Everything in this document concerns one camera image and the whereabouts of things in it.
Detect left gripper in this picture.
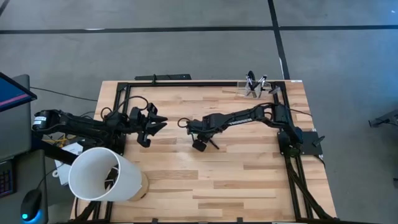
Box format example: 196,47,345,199
129,102,169,149

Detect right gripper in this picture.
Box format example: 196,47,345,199
186,113,220,153

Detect black bar with blue LED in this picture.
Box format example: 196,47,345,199
134,73,192,82

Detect clear acrylic brush organizer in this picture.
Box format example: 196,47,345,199
237,80,282,100

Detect white cylindrical cup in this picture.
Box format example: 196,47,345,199
68,146,150,203

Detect white paper sheets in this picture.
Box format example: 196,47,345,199
53,141,85,187

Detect grey side desk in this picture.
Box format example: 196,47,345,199
0,73,49,224

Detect blue-screen computer monitor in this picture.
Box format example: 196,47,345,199
0,72,39,113

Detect black computer mouse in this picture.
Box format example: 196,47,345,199
20,189,43,222

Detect black computer keyboard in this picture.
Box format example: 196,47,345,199
0,158,17,198

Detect grey metal stand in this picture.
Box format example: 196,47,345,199
368,108,398,129

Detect black aluminium table frame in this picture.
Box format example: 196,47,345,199
70,80,338,224

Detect yellow cable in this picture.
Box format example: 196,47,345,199
43,133,80,147

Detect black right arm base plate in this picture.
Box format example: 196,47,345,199
277,130,326,157

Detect black floor cable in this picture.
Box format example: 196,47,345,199
29,86,99,103

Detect black slanted frame strut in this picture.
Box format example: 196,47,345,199
30,136,80,166

